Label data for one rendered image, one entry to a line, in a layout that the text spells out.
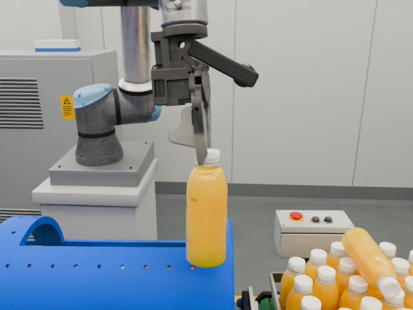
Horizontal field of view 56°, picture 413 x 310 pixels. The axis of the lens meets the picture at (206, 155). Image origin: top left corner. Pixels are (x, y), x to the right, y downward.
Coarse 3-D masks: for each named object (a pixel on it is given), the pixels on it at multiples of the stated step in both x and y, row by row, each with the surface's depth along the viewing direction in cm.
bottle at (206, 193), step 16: (192, 176) 62; (208, 176) 60; (224, 176) 62; (192, 192) 61; (208, 192) 60; (224, 192) 62; (192, 208) 62; (208, 208) 61; (224, 208) 62; (192, 224) 62; (208, 224) 61; (224, 224) 63; (192, 240) 62; (208, 240) 61; (224, 240) 63; (192, 256) 63; (208, 256) 62; (224, 256) 64
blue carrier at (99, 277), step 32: (32, 224) 78; (0, 256) 71; (32, 256) 71; (64, 256) 71; (96, 256) 71; (128, 256) 71; (160, 256) 71; (0, 288) 69; (32, 288) 69; (64, 288) 69; (96, 288) 68; (128, 288) 68; (160, 288) 68; (192, 288) 68; (224, 288) 68
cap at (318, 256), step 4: (312, 252) 94; (316, 252) 94; (320, 252) 94; (324, 252) 94; (312, 256) 93; (316, 256) 92; (320, 256) 92; (324, 256) 92; (312, 260) 94; (316, 260) 93; (320, 260) 92; (324, 260) 93
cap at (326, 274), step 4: (320, 268) 88; (324, 268) 88; (328, 268) 88; (332, 268) 88; (320, 272) 87; (324, 272) 87; (328, 272) 87; (332, 272) 86; (320, 276) 87; (324, 276) 86; (328, 276) 86; (332, 276) 86; (324, 280) 86; (328, 280) 86; (332, 280) 86
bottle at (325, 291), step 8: (320, 280) 87; (312, 288) 88; (320, 288) 87; (328, 288) 86; (336, 288) 87; (320, 296) 86; (328, 296) 86; (336, 296) 87; (328, 304) 86; (336, 304) 87
